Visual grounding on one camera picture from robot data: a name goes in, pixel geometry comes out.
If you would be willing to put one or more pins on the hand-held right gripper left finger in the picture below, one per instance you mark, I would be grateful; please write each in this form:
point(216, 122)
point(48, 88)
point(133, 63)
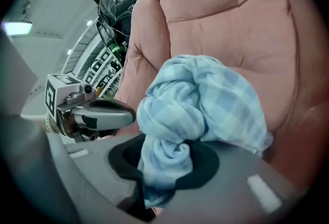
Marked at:
point(97, 171)

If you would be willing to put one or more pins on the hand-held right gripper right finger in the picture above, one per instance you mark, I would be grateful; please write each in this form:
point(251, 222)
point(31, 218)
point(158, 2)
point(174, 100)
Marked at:
point(231, 187)

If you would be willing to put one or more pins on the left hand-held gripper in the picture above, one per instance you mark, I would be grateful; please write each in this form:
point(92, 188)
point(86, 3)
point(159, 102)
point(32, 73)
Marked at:
point(61, 89)

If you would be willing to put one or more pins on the light blue cloth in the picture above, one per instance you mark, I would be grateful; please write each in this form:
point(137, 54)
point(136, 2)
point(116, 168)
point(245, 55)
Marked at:
point(195, 94)

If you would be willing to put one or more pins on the pink folding lounge chair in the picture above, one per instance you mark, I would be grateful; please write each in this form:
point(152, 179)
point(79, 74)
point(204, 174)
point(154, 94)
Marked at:
point(218, 25)

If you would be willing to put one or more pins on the round ceiling light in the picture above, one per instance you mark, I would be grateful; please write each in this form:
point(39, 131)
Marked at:
point(69, 51)
point(89, 22)

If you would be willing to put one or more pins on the person's cream printed shirt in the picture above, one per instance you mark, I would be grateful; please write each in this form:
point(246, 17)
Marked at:
point(15, 76)

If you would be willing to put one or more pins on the long ceiling light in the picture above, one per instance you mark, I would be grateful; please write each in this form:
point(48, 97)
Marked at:
point(18, 28)

